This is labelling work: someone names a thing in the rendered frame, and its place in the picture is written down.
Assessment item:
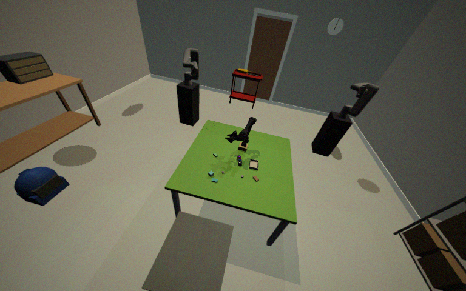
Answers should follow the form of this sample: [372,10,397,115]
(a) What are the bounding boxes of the beige shallow tray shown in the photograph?
[249,159,258,170]

